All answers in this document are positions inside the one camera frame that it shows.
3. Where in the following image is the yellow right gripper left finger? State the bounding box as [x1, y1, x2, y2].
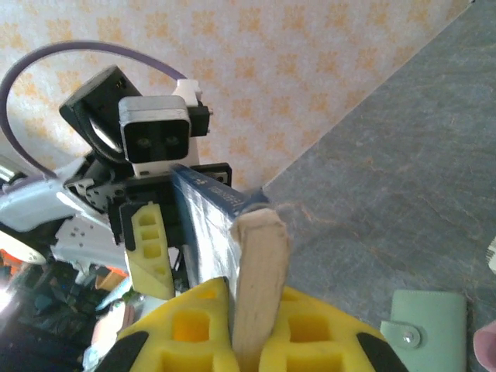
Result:
[96, 276, 242, 372]

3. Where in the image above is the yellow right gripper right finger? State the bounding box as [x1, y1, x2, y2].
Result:
[257, 286, 408, 372]

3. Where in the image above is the blue book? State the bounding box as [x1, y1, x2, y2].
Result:
[170, 163, 291, 372]

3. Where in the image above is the mint green wallet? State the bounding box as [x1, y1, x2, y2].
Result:
[379, 290, 469, 372]

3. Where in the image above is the pink student backpack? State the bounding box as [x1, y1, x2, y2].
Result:
[474, 320, 496, 372]

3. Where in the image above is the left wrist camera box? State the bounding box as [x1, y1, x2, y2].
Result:
[117, 79, 213, 179]

